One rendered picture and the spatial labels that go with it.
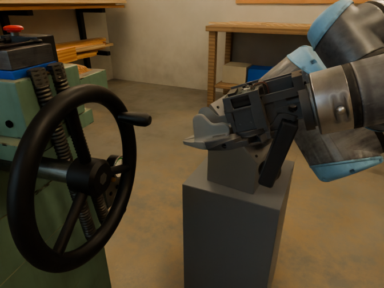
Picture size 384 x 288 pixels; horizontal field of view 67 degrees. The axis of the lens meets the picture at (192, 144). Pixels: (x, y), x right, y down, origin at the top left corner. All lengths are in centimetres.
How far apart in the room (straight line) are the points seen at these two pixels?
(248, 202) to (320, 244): 81
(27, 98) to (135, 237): 116
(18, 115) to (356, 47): 54
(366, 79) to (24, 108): 46
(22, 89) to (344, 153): 64
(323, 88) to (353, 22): 19
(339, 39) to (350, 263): 119
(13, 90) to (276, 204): 68
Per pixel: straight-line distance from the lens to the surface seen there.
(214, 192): 88
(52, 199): 72
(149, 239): 153
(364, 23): 59
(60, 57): 93
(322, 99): 41
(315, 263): 152
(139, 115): 50
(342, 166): 73
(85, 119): 60
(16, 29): 59
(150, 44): 423
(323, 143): 73
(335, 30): 57
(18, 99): 48
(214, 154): 87
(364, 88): 42
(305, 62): 75
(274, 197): 89
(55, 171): 51
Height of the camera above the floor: 106
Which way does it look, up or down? 26 degrees down
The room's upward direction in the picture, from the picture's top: straight up
